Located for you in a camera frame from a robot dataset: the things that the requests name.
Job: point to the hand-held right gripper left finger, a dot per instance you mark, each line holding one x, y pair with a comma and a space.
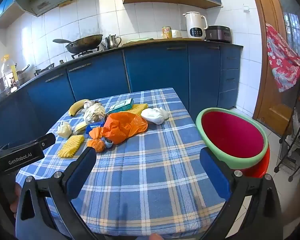
80, 170

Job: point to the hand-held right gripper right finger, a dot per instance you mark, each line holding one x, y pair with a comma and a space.
215, 175

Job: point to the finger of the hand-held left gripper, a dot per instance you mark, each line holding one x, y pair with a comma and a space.
46, 140

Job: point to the small orange bag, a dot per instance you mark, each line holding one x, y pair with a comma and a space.
97, 143

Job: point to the pale yellow sponge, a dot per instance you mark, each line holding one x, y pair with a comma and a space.
80, 127

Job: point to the green-rimmed red basin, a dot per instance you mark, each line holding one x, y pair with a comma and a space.
230, 135

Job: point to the person's left hand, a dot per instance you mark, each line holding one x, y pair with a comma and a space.
17, 192

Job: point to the small white tissue wad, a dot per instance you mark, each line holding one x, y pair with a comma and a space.
64, 130

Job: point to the yellow foam fruit net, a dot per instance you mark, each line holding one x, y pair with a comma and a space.
71, 146

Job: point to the small blue bottle cap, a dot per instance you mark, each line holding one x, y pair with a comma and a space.
109, 144

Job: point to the banana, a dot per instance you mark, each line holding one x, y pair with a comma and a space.
76, 106

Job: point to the red plastic basin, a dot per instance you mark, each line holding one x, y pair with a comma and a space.
260, 170

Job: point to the blue packet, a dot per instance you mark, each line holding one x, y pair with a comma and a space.
93, 126

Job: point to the crumpled paper ball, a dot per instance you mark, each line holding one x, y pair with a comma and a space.
93, 113

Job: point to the garlic bulb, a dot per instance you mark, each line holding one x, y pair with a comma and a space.
88, 103

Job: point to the large orange plastic bag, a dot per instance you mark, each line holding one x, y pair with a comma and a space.
120, 127

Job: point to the steel wool scrubber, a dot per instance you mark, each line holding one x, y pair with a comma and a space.
107, 117

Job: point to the blue plaid tablecloth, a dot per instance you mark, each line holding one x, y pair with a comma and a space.
145, 170

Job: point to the metal pot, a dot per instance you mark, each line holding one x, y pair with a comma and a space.
21, 76

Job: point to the cooking oil bottle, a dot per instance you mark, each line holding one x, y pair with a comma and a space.
8, 75

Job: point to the teal cardboard box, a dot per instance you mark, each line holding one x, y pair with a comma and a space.
120, 106

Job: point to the large white plastic bag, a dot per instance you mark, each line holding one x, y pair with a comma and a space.
153, 116

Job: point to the yellow scouring cloth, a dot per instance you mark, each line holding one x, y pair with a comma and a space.
139, 108

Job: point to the wooden door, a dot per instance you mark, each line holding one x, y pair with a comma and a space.
265, 100

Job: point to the gas stove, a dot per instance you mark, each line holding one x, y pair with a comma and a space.
85, 53

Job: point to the black metal rack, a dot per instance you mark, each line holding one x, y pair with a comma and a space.
297, 110

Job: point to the black wok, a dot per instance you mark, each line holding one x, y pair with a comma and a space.
86, 42

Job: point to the steel kettle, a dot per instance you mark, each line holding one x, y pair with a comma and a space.
111, 42

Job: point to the blue kitchen base cabinet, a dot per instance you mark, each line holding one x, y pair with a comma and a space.
152, 70

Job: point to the red floral cloth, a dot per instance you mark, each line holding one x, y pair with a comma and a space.
282, 62

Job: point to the pale green cloth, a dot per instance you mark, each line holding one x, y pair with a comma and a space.
138, 39

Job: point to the black rice cooker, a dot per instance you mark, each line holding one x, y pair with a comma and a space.
218, 35

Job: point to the white electric kettle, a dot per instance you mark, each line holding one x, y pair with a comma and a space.
193, 27

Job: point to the orange jar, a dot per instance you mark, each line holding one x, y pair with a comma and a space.
166, 33

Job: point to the white wall switch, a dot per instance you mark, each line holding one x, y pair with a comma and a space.
246, 8

